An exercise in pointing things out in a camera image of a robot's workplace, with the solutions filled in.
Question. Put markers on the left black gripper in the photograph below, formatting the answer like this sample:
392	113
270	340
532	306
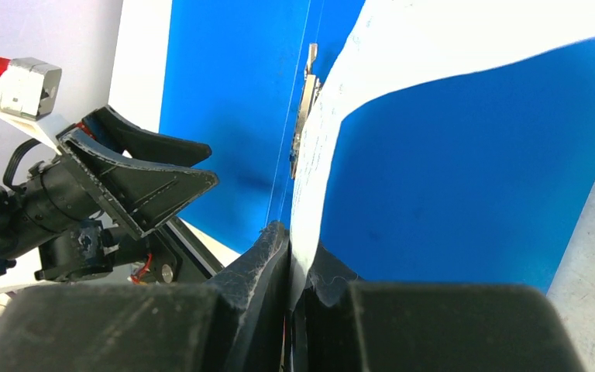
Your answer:
139	178

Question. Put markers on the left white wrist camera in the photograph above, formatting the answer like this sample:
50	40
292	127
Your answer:
28	93

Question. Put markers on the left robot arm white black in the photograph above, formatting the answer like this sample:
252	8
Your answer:
52	231

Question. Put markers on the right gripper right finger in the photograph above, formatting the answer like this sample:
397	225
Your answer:
324	336

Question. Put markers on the metal folder clip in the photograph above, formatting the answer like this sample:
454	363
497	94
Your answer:
310	92

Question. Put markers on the blue plastic folder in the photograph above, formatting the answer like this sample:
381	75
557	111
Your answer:
479	177

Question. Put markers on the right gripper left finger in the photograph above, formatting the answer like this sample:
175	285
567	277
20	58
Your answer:
248	332

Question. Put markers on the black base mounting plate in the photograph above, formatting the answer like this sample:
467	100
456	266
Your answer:
173	254

